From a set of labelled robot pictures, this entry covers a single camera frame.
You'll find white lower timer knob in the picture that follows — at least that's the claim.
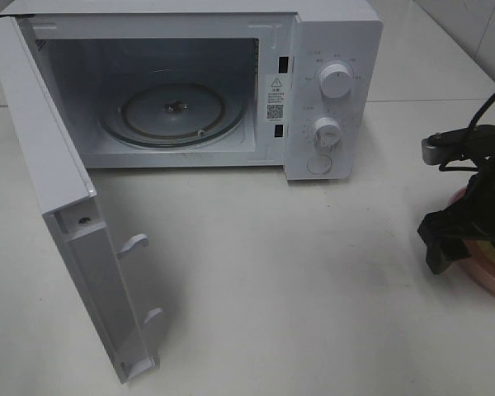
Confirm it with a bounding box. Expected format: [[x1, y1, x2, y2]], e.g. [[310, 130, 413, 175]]
[[313, 117, 342, 149]]

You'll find white upper power knob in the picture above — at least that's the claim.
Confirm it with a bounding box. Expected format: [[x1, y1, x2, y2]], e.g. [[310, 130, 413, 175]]
[[318, 61, 353, 99]]

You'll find white microwave oven body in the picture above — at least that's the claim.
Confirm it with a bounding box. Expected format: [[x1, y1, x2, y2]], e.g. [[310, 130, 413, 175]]
[[0, 1, 383, 181]]

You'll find round white door button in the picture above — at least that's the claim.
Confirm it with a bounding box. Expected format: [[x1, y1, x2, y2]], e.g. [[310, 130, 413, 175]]
[[307, 154, 332, 175]]

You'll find toast sandwich with filling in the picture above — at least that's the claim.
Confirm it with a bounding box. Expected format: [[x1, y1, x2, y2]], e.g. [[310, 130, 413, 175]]
[[476, 241, 495, 265]]

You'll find white microwave door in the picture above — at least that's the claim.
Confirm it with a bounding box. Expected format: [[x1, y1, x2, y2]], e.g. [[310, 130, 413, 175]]
[[0, 16, 159, 383]]

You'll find pink round plate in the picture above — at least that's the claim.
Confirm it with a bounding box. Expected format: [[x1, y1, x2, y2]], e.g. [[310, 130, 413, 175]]
[[447, 185, 495, 304]]

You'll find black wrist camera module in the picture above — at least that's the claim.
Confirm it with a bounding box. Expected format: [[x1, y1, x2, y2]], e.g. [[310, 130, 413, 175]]
[[422, 125, 495, 166]]

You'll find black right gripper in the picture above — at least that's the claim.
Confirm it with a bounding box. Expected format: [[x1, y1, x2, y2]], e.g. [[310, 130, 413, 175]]
[[417, 158, 495, 275]]

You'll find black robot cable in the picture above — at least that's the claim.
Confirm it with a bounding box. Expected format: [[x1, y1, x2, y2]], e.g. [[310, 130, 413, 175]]
[[436, 76, 495, 174]]

